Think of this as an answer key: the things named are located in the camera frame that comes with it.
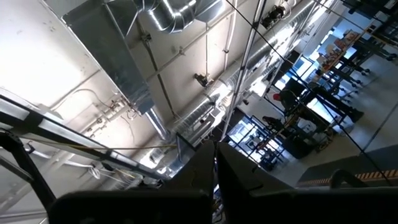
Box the rectangular sheet metal duct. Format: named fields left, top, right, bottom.
left=62, top=0, right=155, bottom=115

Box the shelf with coloured boxes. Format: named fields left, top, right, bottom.
left=316, top=29, right=362, bottom=73

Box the overhead rig beam with light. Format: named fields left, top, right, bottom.
left=0, top=95, right=165, bottom=182

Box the person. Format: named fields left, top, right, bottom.
left=262, top=115, right=285, bottom=131
left=272, top=89, right=301, bottom=111

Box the black workstation frame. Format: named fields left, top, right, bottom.
left=226, top=114, right=289, bottom=172
left=284, top=68, right=365, bottom=124

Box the thin yellow cable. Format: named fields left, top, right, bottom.
left=21, top=136, right=178, bottom=152

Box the white cable bundle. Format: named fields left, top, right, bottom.
left=88, top=166, right=144, bottom=185

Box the long round metal duct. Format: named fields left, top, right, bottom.
left=139, top=0, right=330, bottom=175

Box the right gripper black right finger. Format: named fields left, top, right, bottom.
left=216, top=142, right=398, bottom=224

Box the black rig frame post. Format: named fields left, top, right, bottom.
left=0, top=130, right=57, bottom=213

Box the round spiral duct elbow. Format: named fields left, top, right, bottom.
left=133, top=0, right=224, bottom=34

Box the black curved cable loop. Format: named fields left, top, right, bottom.
left=330, top=169, right=369, bottom=189

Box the grey metal ceiling pole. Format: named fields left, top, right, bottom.
left=219, top=0, right=269, bottom=141

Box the black mat with orange stripes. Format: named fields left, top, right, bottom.
left=295, top=144, right=398, bottom=188

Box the long thin black cable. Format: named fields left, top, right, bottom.
left=223, top=0, right=394, bottom=187

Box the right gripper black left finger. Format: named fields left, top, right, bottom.
left=48, top=139, right=216, bottom=224

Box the black ceiling fixture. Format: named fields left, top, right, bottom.
left=193, top=72, right=215, bottom=88
left=260, top=4, right=287, bottom=29

